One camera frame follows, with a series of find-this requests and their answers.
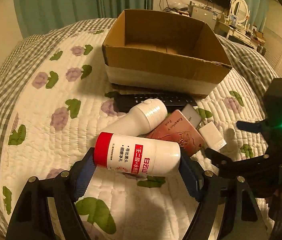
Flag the white rectangular adapter block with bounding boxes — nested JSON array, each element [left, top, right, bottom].
[[198, 122, 227, 151]]

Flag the round white vanity mirror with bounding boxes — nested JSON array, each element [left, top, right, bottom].
[[230, 0, 249, 26]]

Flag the grey power bank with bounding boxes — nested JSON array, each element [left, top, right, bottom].
[[181, 104, 202, 128]]

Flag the red capped white bottle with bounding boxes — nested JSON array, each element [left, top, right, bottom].
[[93, 132, 181, 177]]

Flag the green curtain left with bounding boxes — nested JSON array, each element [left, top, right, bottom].
[[14, 0, 153, 37]]

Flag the white floral quilted mat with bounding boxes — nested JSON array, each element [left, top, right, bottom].
[[0, 32, 275, 239]]

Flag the silver mini fridge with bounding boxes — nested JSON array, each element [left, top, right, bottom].
[[188, 5, 218, 30]]

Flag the white dressing table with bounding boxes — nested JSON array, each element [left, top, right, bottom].
[[214, 21, 266, 55]]

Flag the brown cardboard box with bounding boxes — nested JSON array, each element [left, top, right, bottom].
[[102, 9, 232, 98]]

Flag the black remote control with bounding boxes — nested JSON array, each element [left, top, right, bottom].
[[113, 93, 198, 113]]

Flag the white handheld device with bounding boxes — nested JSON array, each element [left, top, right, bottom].
[[101, 99, 168, 137]]

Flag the green checkered bedspread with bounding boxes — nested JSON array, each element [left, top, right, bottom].
[[0, 18, 277, 239]]

